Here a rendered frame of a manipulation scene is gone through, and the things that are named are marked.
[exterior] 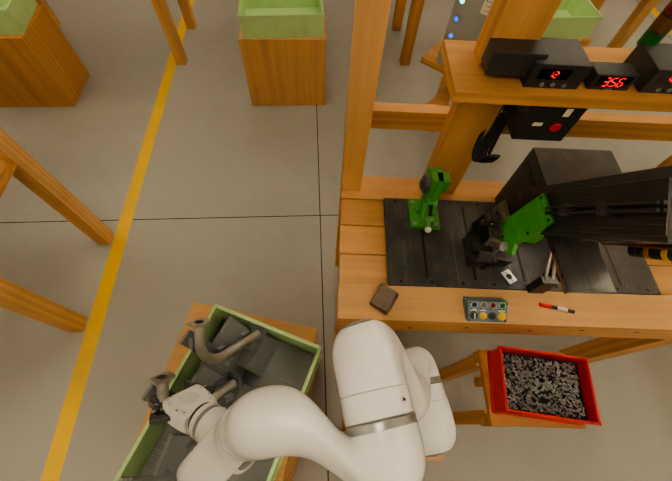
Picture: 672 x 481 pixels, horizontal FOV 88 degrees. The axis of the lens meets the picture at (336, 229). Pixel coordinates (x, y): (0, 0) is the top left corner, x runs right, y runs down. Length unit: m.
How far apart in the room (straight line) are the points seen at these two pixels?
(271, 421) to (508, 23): 1.09
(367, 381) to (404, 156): 2.61
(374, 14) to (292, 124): 2.19
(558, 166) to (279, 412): 1.28
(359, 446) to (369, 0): 0.98
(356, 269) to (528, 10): 0.99
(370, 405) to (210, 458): 0.36
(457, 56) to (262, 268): 1.75
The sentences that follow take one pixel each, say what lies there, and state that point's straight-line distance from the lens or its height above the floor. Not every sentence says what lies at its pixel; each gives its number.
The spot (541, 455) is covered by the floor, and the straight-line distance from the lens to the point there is 2.49.
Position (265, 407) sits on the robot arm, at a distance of 0.51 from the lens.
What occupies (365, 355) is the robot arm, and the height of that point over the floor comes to 1.69.
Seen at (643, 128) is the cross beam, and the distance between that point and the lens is 1.86.
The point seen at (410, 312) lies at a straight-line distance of 1.38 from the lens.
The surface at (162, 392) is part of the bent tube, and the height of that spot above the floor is 1.15.
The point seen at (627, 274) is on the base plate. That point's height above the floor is 0.90.
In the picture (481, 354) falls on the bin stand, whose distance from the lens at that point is 1.54.
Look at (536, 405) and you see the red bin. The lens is 1.51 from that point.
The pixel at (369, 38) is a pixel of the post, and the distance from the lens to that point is 1.12.
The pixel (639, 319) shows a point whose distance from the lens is 1.81.
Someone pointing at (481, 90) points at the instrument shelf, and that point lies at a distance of 1.14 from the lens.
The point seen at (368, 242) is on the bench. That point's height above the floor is 0.88.
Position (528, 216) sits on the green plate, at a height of 1.19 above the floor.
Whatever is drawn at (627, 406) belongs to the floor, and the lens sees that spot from 2.81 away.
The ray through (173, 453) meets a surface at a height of 1.01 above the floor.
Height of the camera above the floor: 2.19
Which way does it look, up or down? 60 degrees down
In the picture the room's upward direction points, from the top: 4 degrees clockwise
